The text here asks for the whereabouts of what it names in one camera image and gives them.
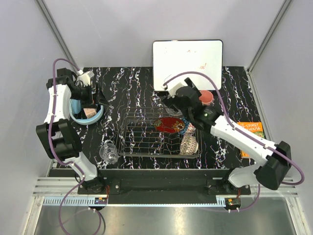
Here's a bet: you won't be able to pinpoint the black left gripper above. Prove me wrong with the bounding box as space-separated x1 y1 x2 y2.
70 82 109 108

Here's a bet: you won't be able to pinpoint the clear glass bowl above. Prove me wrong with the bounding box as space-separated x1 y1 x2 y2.
165 108 182 117

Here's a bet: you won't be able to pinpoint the blue geometric patterned bowl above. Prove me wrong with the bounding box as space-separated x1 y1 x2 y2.
180 117 196 135

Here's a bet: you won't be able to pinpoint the red floral plate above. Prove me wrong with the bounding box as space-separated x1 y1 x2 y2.
154 117 186 134

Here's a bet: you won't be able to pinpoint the brown checkered patterned bowl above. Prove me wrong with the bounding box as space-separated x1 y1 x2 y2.
179 133 199 155

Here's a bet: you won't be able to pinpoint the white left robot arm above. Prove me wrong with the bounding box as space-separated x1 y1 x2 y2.
36 68 108 194

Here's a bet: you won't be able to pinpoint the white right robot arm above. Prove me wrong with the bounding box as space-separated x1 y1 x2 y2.
161 78 291 194

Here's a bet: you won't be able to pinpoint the pink plastic cup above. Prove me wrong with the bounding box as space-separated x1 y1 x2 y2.
199 90 214 106

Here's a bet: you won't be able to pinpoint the light blue headphones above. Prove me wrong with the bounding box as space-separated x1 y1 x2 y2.
69 99 104 125

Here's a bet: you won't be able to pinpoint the white dry-erase board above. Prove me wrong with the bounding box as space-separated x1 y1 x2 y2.
153 40 223 92

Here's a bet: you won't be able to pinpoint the clear faceted glass tumbler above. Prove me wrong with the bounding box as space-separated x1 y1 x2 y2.
99 143 119 164

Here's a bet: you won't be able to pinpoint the orange treehouse book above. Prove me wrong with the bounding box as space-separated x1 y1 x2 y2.
237 121 266 158

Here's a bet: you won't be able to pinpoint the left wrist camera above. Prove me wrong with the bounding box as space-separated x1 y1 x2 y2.
57 68 77 81

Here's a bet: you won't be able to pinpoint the black wire dish rack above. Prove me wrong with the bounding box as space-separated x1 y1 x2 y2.
117 107 202 159

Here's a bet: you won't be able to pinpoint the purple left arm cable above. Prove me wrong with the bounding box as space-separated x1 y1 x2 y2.
47 58 106 235

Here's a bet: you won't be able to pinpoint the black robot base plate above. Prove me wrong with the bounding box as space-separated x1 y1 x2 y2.
78 168 252 205

